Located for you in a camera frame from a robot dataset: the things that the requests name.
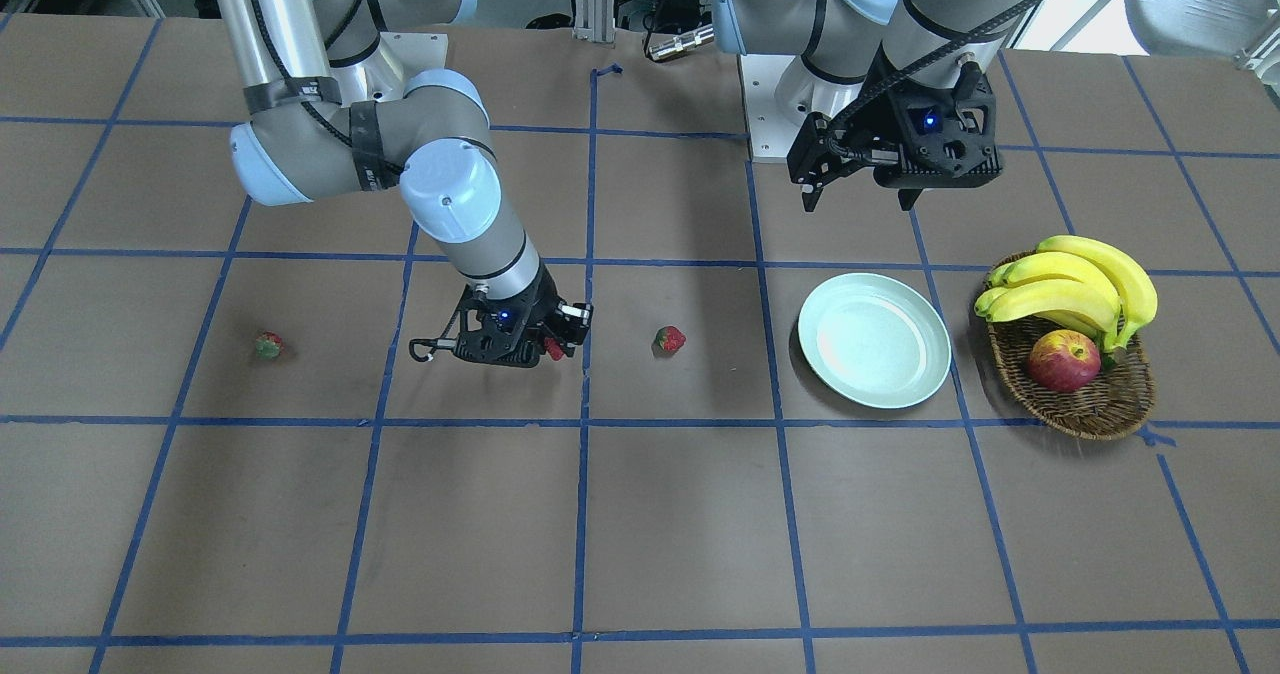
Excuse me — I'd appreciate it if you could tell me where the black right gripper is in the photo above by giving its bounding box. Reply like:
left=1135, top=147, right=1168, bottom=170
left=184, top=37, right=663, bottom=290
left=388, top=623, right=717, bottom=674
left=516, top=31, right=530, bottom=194
left=452, top=265, right=590, bottom=368

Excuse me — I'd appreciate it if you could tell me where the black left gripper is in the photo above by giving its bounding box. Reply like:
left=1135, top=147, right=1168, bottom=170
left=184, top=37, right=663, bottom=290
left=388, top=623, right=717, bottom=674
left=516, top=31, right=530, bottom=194
left=800, top=61, right=1004, bottom=214

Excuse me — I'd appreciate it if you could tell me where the red strawberry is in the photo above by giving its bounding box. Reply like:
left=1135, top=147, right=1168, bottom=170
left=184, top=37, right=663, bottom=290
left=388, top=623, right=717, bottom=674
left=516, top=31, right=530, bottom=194
left=253, top=331, right=285, bottom=361
left=541, top=338, right=566, bottom=361
left=652, top=326, right=687, bottom=356

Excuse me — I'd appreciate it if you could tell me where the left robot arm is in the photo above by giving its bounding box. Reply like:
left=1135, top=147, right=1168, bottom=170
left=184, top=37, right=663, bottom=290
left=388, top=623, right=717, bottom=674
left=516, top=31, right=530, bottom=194
left=712, top=0, right=1043, bottom=212

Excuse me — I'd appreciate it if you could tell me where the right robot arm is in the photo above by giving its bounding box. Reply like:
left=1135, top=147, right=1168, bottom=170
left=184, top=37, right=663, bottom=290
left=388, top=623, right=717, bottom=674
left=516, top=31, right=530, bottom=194
left=216, top=0, right=593, bottom=368

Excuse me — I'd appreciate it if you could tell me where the light green plate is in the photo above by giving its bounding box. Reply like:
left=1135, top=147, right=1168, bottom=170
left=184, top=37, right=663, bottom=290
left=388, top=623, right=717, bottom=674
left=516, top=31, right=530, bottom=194
left=796, top=272, right=952, bottom=411

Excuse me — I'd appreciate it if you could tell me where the yellow banana bunch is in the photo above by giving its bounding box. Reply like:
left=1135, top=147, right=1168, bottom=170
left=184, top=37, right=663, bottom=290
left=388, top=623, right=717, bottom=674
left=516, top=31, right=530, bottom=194
left=973, top=235, right=1160, bottom=354

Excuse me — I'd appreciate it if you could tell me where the wicker fruit basket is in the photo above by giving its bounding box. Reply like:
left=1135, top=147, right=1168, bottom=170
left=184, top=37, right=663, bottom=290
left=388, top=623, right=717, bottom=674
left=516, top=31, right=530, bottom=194
left=984, top=252, right=1157, bottom=443

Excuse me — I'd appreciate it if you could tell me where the red apple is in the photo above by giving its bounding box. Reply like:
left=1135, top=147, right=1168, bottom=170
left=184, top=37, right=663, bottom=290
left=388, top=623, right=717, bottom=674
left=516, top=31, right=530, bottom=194
left=1027, top=329, right=1102, bottom=393

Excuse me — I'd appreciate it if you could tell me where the grey office chair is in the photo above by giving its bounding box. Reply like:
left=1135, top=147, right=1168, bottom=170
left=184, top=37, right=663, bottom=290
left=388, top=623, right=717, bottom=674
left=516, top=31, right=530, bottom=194
left=1123, top=0, right=1277, bottom=59

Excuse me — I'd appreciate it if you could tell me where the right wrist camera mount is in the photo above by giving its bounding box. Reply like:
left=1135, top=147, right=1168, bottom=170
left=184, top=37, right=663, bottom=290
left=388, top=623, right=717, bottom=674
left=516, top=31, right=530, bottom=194
left=543, top=301, right=594, bottom=361

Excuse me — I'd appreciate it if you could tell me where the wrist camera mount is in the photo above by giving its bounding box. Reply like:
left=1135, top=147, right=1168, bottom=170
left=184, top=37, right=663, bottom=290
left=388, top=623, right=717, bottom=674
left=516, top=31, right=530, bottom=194
left=786, top=113, right=899, bottom=191
left=543, top=301, right=594, bottom=361

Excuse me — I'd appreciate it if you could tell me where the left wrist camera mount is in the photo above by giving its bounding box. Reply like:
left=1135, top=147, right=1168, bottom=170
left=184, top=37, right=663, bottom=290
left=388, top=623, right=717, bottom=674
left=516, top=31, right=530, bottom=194
left=786, top=113, right=899, bottom=191

